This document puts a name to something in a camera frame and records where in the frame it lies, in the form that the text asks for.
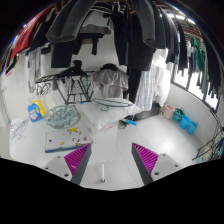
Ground yellow detergent bottle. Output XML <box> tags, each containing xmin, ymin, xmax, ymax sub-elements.
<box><xmin>33</xmin><ymin>99</ymin><xmax>45</xmax><ymax>116</ymax></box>

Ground black drying rack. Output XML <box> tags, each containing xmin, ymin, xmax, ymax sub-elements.
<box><xmin>37</xmin><ymin>74</ymin><xmax>93</xmax><ymax>105</ymax></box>

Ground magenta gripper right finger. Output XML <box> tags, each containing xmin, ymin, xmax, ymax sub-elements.
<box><xmin>131</xmin><ymin>143</ymin><xmax>159</xmax><ymax>185</ymax></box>

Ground red hanging garment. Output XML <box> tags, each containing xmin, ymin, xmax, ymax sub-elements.
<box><xmin>11</xmin><ymin>6</ymin><xmax>54</xmax><ymax>58</ymax></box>

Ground white wire hangers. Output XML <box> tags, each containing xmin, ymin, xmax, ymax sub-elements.
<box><xmin>9</xmin><ymin>117</ymin><xmax>29</xmax><ymax>141</ymax></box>

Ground teal bucket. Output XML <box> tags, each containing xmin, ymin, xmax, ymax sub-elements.
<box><xmin>173</xmin><ymin>108</ymin><xmax>184</xmax><ymax>123</ymax></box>

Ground green hanging garment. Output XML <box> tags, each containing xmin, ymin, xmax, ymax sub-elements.
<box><xmin>193</xmin><ymin>37</ymin><xmax>202</xmax><ymax>71</ymax></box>

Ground blue tool on floor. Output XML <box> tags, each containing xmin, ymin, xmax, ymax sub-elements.
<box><xmin>125</xmin><ymin>119</ymin><xmax>138</xmax><ymax>126</ymax></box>

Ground green wire hanger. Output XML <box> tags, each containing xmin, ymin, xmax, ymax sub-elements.
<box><xmin>92</xmin><ymin>98</ymin><xmax>132</xmax><ymax>111</ymax></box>

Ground blue detergent bottle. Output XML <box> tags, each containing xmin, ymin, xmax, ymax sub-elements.
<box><xmin>27</xmin><ymin>104</ymin><xmax>42</xmax><ymax>123</ymax></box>

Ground white patterned towel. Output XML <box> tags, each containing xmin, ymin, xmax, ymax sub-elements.
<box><xmin>45</xmin><ymin>126</ymin><xmax>92</xmax><ymax>153</ymax></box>

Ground dark grey hanging garment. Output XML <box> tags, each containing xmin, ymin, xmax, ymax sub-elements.
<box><xmin>46</xmin><ymin>0</ymin><xmax>96</xmax><ymax>43</ymax></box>

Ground pink bucket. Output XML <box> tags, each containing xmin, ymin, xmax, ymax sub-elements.
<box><xmin>163</xmin><ymin>104</ymin><xmax>175</xmax><ymax>119</ymax></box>

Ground black hanging trousers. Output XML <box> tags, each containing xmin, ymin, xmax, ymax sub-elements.
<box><xmin>111</xmin><ymin>8</ymin><xmax>155</xmax><ymax>102</ymax></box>

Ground grey shirt on rack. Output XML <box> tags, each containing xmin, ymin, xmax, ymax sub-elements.
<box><xmin>91</xmin><ymin>69</ymin><xmax>128</xmax><ymax>98</ymax></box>

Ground white hanging shirt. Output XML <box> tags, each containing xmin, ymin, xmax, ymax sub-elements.
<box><xmin>135</xmin><ymin>49</ymin><xmax>170</xmax><ymax>111</ymax></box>

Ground white pillow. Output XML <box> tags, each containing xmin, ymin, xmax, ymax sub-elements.
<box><xmin>82</xmin><ymin>98</ymin><xmax>141</xmax><ymax>129</ymax></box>

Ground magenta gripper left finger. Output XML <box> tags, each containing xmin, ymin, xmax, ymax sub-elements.
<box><xmin>64</xmin><ymin>144</ymin><xmax>92</xmax><ymax>185</ymax></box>

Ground blue bucket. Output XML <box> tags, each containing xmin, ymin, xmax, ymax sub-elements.
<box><xmin>180</xmin><ymin>115</ymin><xmax>190</xmax><ymax>129</ymax></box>
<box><xmin>187</xmin><ymin>121</ymin><xmax>198</xmax><ymax>134</ymax></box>

